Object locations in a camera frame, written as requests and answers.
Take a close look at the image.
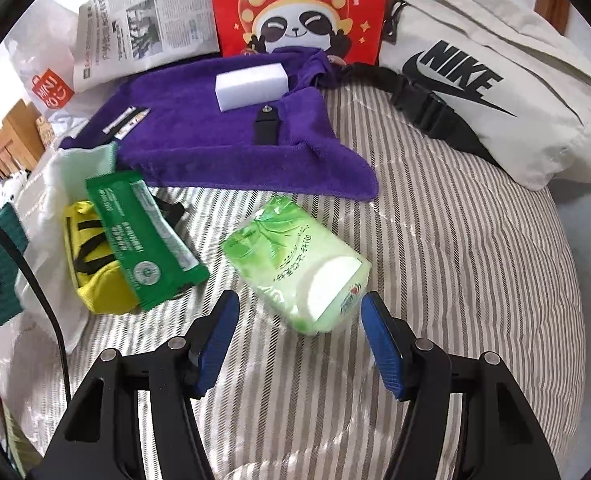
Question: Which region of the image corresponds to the purple towel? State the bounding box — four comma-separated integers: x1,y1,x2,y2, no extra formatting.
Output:
60,48,379,202

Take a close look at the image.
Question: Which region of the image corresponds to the folded newspaper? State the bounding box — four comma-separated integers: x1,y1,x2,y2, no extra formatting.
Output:
73,0,220,92

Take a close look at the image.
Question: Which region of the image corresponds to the wooden sign board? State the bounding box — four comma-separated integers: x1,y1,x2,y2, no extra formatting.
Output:
35,115,56,148

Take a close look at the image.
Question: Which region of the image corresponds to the wooden furniture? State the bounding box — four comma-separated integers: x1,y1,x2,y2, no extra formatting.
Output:
0,100,45,178

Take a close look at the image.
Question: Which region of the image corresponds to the white Miniso plastic bag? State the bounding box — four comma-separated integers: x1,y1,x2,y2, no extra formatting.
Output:
4,0,108,136

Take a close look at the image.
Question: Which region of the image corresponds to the green tissue pack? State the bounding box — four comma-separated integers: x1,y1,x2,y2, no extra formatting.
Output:
222,195,371,335

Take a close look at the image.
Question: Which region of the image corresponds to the white sponge block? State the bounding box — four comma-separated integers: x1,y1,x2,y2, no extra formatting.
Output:
215,63,289,112

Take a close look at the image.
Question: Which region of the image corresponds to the yellow black pouch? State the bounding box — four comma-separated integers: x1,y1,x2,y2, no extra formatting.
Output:
62,194,187,316

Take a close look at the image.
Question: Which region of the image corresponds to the black cable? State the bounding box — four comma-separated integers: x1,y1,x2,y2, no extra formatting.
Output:
0,205,74,403

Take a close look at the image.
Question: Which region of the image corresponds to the light green cloth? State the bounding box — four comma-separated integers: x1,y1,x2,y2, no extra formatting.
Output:
58,142,118,202

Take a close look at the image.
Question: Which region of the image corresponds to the green wet wipe packet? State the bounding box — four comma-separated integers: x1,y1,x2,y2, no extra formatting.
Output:
86,171,210,311

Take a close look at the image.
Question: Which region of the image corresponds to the red panda paper bag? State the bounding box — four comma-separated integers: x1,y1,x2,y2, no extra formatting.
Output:
213,0,385,64

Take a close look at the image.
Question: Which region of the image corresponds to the beige Nike waist bag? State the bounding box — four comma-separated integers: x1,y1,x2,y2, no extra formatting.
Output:
344,0,591,190

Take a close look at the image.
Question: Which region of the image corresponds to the black watch strap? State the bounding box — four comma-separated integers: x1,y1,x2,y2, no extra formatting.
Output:
252,103,282,148

